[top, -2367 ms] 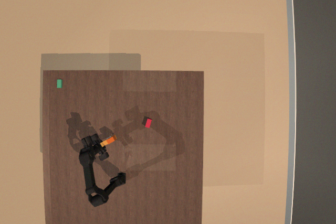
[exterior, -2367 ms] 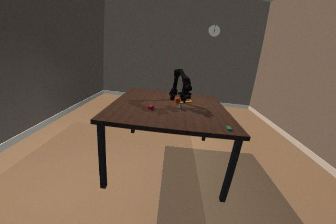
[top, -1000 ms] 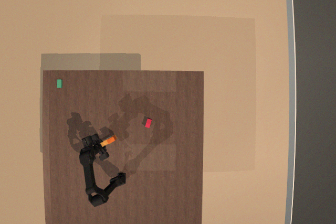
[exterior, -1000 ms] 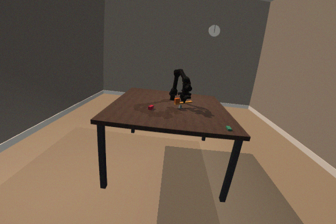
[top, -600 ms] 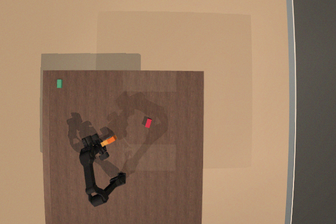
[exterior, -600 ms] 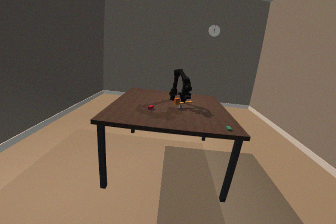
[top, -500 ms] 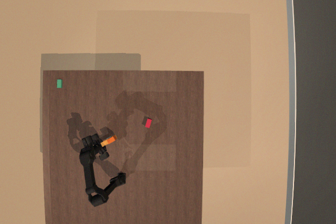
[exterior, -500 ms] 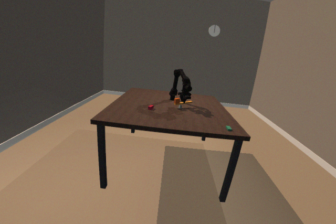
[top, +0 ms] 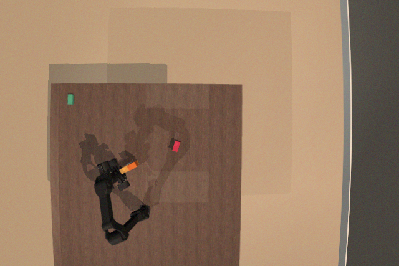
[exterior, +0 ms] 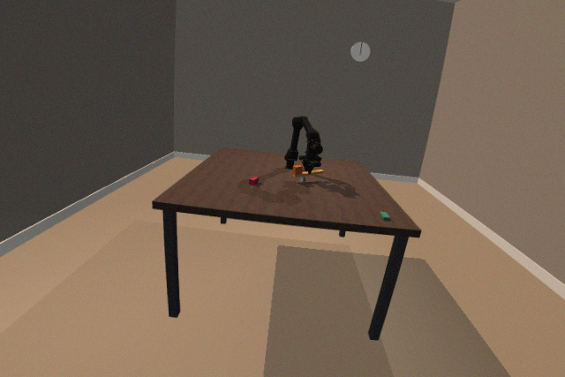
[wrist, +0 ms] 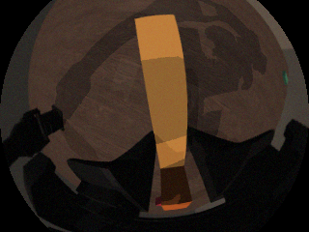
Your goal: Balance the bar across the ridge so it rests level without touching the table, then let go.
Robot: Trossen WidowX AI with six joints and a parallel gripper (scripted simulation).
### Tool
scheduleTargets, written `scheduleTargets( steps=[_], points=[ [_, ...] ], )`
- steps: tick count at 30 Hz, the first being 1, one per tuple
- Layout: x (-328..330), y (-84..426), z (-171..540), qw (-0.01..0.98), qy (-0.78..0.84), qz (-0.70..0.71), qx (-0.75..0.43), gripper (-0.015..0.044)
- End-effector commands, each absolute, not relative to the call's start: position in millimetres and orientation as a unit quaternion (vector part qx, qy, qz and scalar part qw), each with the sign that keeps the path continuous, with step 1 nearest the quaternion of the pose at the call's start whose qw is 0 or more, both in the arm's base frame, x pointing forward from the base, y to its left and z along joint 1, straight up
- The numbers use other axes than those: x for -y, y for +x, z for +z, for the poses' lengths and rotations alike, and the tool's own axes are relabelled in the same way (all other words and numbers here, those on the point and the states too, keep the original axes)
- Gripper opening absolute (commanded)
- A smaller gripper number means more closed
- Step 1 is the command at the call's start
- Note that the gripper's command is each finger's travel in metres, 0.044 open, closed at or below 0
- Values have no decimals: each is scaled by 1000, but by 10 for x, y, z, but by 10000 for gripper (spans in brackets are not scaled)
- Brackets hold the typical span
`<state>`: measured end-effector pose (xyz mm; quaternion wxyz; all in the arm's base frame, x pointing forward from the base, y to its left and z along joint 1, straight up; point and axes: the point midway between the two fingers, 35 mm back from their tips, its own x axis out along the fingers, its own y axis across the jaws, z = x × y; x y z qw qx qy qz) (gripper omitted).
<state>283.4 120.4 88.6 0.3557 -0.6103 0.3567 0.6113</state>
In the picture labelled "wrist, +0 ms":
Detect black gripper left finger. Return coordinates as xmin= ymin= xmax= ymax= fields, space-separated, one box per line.
xmin=67 ymin=131 xmax=155 ymax=213

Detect small green block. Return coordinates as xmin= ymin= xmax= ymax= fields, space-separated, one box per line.
xmin=282 ymin=71 xmax=289 ymax=85

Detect orange bar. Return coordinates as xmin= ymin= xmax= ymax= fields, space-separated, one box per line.
xmin=135 ymin=14 xmax=192 ymax=210

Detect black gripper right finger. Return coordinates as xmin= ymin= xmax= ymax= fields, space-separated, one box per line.
xmin=186 ymin=127 xmax=275 ymax=204

